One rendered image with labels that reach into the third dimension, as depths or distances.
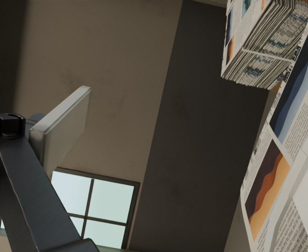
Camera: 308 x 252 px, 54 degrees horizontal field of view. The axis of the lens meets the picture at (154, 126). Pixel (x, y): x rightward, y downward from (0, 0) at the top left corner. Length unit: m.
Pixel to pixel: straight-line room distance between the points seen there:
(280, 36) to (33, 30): 2.78
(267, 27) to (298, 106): 0.60
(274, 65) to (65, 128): 0.93
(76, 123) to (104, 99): 3.06
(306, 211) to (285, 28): 0.76
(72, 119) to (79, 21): 3.12
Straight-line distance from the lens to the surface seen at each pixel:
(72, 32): 3.28
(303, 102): 0.32
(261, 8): 0.89
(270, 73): 1.08
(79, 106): 0.17
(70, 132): 0.17
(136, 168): 3.38
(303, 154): 0.20
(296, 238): 0.28
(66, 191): 3.56
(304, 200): 0.19
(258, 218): 0.35
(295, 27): 0.91
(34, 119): 0.16
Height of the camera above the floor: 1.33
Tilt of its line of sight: 4 degrees down
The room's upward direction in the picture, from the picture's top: 78 degrees counter-clockwise
